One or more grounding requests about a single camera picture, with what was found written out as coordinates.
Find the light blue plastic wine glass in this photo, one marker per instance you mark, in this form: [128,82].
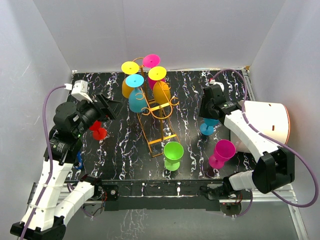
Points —
[137,101]

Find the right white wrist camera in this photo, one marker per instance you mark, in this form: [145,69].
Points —
[214,82]

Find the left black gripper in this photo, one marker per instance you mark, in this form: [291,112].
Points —
[109,107]

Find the gold wire wine glass rack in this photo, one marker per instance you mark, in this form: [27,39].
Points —
[160,112]

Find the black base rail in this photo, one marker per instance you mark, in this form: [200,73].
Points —
[168,194]

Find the orange plastic wine glass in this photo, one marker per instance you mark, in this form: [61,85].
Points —
[161,90]

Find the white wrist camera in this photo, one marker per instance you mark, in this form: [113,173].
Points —
[214,82]
[79,90]

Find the magenta plastic wine glass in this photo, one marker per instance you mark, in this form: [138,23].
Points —
[151,65]

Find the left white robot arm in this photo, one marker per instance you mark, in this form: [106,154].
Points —
[46,218]

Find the white cylindrical lamp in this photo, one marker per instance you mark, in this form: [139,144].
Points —
[270,119]

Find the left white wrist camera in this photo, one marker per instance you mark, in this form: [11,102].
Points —
[79,90]

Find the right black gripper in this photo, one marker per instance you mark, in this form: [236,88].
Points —
[203,113]

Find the green plastic wine glass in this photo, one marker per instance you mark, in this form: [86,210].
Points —
[173,152]

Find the red plastic wine glass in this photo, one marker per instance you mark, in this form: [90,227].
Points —
[98,132]

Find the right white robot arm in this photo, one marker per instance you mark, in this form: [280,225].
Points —
[272,170]

